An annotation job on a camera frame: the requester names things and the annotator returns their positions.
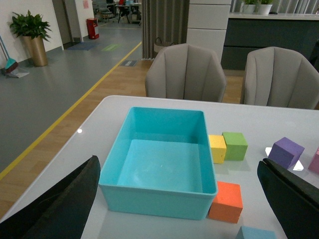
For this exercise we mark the dark grey counter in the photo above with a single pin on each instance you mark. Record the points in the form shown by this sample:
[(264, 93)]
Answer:
[(249, 32)]

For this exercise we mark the teal broom with dustpan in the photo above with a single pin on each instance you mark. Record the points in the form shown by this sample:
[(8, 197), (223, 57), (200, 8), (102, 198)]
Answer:
[(12, 68)]

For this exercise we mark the purple foam cube rear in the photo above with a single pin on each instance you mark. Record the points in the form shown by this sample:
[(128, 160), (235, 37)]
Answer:
[(285, 152)]

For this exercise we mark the white drawer cabinet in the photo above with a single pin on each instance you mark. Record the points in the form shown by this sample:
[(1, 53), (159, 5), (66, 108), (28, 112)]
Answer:
[(207, 24)]

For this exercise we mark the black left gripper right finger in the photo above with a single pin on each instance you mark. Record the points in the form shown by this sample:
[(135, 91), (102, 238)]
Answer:
[(294, 201)]

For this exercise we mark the potted plant gold pot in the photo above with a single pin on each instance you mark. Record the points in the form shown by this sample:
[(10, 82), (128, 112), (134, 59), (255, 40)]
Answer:
[(33, 30)]

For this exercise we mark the woven basket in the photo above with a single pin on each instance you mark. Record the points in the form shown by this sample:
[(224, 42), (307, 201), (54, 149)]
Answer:
[(159, 44)]

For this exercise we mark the yellow foam cube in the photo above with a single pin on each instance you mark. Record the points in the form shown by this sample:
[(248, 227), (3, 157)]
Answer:
[(218, 148)]

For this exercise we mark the turquoise plastic bin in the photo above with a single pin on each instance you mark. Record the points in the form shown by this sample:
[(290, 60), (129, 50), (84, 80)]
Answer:
[(160, 164)]

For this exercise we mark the grey armchair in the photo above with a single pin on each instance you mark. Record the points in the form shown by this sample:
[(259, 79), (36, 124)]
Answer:
[(280, 77), (186, 72)]

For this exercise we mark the right grey armchair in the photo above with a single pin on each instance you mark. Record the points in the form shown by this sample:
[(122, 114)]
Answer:
[(280, 77)]

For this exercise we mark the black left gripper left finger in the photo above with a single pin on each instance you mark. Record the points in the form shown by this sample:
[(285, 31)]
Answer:
[(59, 213)]

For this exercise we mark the pink foam cube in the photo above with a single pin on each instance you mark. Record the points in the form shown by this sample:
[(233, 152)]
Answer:
[(314, 165)]

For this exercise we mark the white pot plant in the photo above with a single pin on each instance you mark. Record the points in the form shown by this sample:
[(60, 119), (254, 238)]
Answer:
[(264, 6)]

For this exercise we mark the beige curtain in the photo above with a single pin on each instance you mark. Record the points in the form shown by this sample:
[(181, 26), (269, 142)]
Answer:
[(163, 19)]

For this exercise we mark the green foam cube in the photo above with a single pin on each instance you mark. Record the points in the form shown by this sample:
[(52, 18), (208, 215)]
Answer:
[(236, 146)]

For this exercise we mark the left grey armchair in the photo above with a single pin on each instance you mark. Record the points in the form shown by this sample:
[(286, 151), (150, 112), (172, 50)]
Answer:
[(186, 72)]

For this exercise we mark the red trash bin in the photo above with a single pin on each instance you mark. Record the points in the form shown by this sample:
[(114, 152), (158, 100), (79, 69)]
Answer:
[(92, 27)]

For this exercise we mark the light blue cube front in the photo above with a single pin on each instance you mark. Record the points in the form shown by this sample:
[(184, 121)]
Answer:
[(254, 233)]

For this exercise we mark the orange cube near turquoise bin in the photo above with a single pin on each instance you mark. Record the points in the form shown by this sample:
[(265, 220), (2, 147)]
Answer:
[(227, 205)]

